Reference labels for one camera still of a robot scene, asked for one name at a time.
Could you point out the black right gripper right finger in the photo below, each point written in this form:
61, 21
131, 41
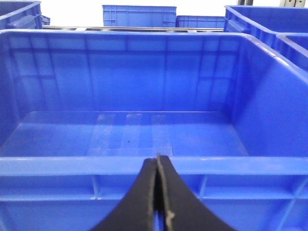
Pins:
182, 210

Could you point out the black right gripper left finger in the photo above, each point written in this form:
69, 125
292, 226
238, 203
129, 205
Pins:
135, 212

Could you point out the blue target plastic crate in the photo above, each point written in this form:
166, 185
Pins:
81, 111

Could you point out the blue background low crate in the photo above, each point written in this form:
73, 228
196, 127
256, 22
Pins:
200, 21

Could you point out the blue background tall crate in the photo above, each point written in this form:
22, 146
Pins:
139, 16

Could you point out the blue crate right edge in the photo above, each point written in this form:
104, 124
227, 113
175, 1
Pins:
294, 47

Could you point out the blue crate upper right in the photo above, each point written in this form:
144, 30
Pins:
264, 23

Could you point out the blue crate far left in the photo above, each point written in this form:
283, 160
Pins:
21, 14

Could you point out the steel shelf rail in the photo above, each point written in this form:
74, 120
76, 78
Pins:
135, 29

